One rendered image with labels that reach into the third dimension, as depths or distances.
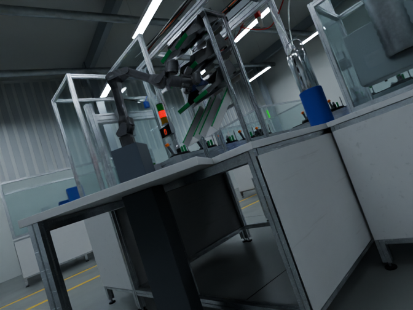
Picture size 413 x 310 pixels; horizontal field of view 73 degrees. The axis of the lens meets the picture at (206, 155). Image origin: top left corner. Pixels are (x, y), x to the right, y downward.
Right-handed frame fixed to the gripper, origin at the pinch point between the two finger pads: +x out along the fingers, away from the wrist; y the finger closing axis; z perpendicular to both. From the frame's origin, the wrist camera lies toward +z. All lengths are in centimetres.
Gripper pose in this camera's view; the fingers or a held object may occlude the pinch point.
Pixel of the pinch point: (200, 83)
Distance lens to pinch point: 150.6
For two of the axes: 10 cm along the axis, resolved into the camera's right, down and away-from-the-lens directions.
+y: -4.0, 1.3, 9.1
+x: 9.1, 0.0, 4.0
